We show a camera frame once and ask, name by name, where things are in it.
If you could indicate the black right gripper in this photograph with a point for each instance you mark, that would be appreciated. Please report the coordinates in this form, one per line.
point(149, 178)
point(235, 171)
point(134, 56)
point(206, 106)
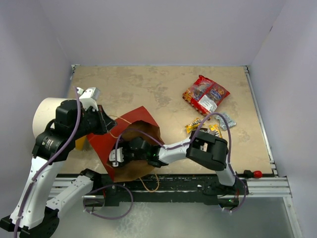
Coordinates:
point(126, 146)

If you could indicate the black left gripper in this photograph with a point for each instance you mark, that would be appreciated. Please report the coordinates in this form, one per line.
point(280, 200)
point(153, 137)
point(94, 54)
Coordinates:
point(106, 122)

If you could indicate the red paper bag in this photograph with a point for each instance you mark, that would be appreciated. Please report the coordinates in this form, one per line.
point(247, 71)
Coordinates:
point(136, 123)

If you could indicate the small orange snack packet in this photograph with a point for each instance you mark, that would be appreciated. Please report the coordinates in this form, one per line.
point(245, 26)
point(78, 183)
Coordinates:
point(193, 126)

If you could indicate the red snack packet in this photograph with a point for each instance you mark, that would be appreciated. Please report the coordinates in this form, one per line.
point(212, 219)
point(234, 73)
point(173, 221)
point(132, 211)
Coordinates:
point(205, 95)

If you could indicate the silver foil snack packet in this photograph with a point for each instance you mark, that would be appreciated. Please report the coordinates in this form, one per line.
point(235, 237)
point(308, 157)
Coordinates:
point(225, 121)

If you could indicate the yellow snack packet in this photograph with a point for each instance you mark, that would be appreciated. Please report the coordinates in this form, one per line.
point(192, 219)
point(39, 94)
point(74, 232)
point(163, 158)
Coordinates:
point(214, 130)

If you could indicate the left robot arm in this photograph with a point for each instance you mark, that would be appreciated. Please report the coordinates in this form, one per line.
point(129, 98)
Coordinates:
point(37, 216)

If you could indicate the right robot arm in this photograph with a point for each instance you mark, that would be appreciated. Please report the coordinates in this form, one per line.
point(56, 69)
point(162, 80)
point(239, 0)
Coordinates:
point(205, 149)

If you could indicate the yellow roll holder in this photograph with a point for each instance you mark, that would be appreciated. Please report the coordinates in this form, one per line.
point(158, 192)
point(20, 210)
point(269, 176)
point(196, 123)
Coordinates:
point(80, 144)

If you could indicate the white paper roll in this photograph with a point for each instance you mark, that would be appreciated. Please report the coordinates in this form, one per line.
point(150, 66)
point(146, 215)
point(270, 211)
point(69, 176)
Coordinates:
point(45, 112)

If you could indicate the red emergency stop button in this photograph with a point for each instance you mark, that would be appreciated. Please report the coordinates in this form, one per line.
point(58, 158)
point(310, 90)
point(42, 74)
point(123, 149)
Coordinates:
point(252, 175)

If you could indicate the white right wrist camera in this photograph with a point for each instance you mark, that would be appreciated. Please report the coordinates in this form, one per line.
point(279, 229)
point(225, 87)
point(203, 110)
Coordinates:
point(116, 157)

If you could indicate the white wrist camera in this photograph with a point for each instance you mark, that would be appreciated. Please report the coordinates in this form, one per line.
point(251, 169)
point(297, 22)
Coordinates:
point(88, 97)
point(116, 157)

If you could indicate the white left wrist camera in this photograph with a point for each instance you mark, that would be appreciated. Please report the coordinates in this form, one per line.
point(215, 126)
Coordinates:
point(88, 97)

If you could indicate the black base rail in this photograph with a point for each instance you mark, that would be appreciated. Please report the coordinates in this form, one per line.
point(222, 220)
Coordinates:
point(170, 188)

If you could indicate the aluminium table frame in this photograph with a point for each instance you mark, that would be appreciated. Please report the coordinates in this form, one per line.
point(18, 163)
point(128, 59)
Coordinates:
point(274, 186)

